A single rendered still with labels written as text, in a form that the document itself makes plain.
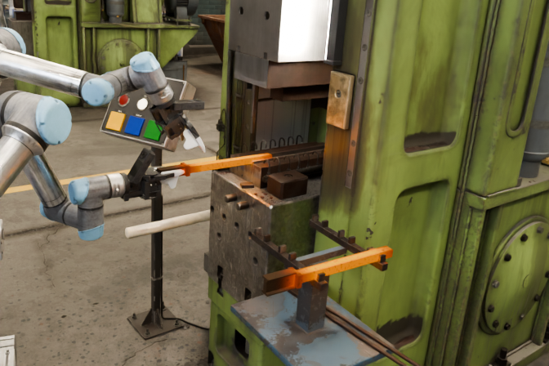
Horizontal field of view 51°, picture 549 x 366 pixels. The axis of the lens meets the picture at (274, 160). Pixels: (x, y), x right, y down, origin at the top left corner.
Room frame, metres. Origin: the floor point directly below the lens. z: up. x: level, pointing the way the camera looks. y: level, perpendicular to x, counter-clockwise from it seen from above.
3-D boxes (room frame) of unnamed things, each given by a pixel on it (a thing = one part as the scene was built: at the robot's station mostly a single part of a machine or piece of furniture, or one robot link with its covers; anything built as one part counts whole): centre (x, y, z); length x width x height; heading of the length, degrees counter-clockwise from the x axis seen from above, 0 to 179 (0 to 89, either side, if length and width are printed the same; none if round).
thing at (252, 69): (2.07, -0.06, 1.32); 0.42 x 0.20 x 0.10; 128
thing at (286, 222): (2.04, -0.10, 0.69); 0.56 x 0.38 x 0.45; 128
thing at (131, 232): (2.16, 0.39, 0.62); 0.44 x 0.05 x 0.05; 128
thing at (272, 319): (1.42, -0.14, 0.67); 0.40 x 0.30 x 0.02; 36
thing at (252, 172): (2.07, -0.06, 0.96); 0.42 x 0.20 x 0.09; 128
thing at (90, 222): (1.58, 0.56, 0.89); 0.11 x 0.08 x 0.11; 64
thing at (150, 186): (1.67, 0.42, 0.98); 0.12 x 0.08 x 0.09; 128
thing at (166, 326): (2.34, 0.51, 0.05); 0.22 x 0.22 x 0.09; 38
